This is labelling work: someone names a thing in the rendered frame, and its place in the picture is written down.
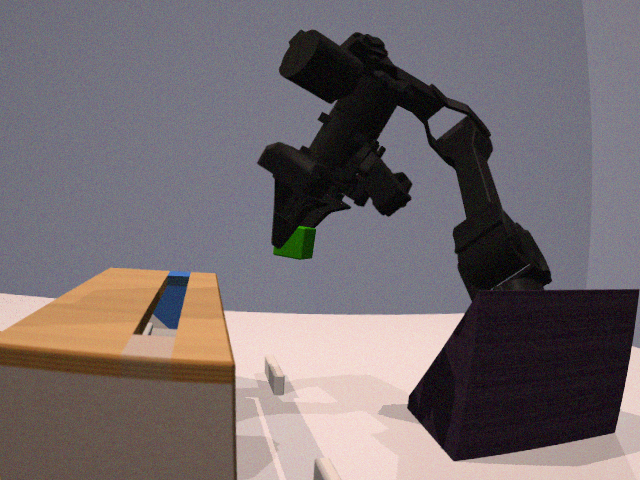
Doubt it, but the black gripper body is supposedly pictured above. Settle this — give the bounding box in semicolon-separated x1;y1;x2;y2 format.
258;108;380;207

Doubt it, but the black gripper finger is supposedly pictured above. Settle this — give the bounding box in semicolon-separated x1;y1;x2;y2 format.
271;174;330;249
299;193;352;228

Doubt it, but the small green block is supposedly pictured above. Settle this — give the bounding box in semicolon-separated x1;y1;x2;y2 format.
273;226;316;260

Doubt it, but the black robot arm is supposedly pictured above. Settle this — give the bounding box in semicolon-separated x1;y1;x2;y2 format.
279;29;552;302

